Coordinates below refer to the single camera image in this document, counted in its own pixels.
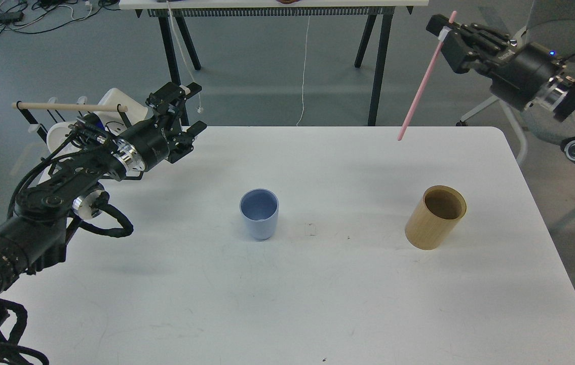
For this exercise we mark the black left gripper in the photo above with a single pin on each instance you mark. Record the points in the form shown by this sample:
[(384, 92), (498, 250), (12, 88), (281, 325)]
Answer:
[(145, 144)]

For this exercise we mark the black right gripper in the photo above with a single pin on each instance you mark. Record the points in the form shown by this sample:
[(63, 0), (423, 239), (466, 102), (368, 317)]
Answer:
[(522, 73)]

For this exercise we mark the pink chopstick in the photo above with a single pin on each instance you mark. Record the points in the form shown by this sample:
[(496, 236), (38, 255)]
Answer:
[(424, 81)]

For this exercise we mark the blue plastic cup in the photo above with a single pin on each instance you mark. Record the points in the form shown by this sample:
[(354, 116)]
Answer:
[(260, 209)]

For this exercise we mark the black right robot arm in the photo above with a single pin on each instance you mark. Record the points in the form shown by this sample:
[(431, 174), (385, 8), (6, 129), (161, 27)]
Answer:
[(558, 96)]

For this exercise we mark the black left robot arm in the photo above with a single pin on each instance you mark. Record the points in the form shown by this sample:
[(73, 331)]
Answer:
[(63, 193)]

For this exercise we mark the white background table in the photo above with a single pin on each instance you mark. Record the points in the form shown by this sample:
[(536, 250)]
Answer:
[(175, 35)]

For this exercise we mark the grey office chair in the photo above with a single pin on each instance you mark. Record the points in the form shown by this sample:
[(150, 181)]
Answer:
[(551, 24)]

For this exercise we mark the white mug on rack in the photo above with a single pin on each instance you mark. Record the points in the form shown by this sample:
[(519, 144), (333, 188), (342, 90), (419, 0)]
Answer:
[(57, 135)]

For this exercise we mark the bamboo cylinder holder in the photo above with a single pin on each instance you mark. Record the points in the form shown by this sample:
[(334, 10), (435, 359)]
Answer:
[(435, 216)]

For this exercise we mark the black wire mug rack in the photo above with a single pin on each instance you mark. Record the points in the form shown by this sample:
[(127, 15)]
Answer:
[(64, 109)]

